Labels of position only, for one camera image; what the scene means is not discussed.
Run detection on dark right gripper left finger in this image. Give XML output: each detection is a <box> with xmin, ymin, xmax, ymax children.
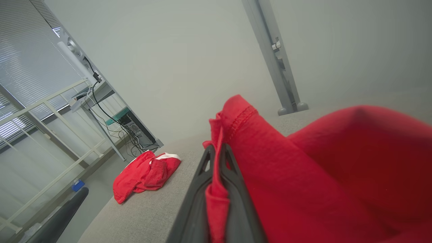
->
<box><xmin>167</xmin><ymin>144</ymin><xmax>216</xmax><ymax>243</ymax></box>

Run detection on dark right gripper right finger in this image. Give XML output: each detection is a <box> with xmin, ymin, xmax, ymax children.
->
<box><xmin>220</xmin><ymin>143</ymin><xmax>267</xmax><ymax>243</ymax></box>

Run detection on red Bulls 23 shorts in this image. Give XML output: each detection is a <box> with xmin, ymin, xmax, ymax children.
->
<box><xmin>113</xmin><ymin>150</ymin><xmax>182</xmax><ymax>205</ymax></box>

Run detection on red Bulls 23 jersey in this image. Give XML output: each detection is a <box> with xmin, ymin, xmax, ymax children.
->
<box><xmin>202</xmin><ymin>94</ymin><xmax>432</xmax><ymax>243</ymax></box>

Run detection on black computer tower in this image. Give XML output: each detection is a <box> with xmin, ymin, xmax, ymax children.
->
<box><xmin>116</xmin><ymin>108</ymin><xmax>157</xmax><ymax>145</ymax></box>

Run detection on white metal railing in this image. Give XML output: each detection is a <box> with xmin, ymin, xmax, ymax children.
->
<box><xmin>0</xmin><ymin>78</ymin><xmax>127</xmax><ymax>233</ymax></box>

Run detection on white cylindrical tube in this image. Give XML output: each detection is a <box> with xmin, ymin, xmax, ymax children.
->
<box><xmin>57</xmin><ymin>40</ymin><xmax>98</xmax><ymax>85</ymax></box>

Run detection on grey window blinds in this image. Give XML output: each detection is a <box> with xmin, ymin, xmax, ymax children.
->
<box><xmin>0</xmin><ymin>0</ymin><xmax>90</xmax><ymax>149</ymax></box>

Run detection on tangled black and white cables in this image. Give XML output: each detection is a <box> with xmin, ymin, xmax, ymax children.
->
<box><xmin>83</xmin><ymin>57</ymin><xmax>161</xmax><ymax>157</ymax></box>

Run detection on grey desk frame with caster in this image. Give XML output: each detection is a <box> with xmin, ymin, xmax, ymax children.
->
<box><xmin>69</xmin><ymin>81</ymin><xmax>164</xmax><ymax>161</ymax></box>

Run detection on grey partition post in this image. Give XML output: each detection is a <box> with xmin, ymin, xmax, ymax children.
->
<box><xmin>241</xmin><ymin>0</ymin><xmax>309</xmax><ymax>116</ymax></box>

